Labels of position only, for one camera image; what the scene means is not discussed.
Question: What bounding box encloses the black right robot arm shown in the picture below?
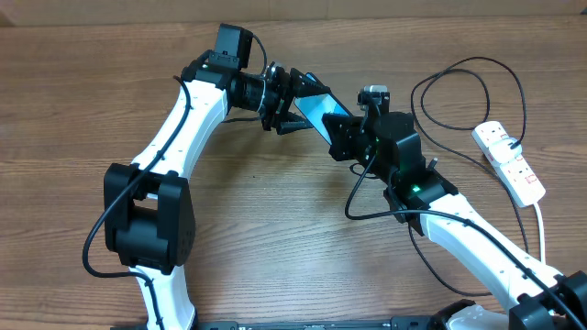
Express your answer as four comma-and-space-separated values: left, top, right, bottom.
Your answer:
322, 112, 586, 329

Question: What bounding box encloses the white power strip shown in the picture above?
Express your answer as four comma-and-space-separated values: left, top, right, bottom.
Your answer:
471, 121, 546, 207

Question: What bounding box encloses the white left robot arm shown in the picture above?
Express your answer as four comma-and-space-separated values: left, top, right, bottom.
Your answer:
82, 24, 330, 329

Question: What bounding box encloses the black charger cable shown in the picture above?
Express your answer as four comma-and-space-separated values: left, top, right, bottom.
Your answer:
406, 56, 531, 298

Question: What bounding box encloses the white power strip cord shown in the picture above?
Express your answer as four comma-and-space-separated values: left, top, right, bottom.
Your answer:
531, 202, 548, 265

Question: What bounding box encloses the Samsung Galaxy smartphone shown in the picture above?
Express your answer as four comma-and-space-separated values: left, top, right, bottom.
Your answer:
294, 92, 353, 145

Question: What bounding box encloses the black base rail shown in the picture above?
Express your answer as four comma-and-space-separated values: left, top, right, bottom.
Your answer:
109, 314, 441, 330

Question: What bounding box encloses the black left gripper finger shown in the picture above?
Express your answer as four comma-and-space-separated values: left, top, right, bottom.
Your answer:
276, 114, 314, 135
290, 68, 330, 97

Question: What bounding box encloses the white charger plug adapter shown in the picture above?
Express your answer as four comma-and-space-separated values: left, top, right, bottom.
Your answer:
488, 137, 522, 167

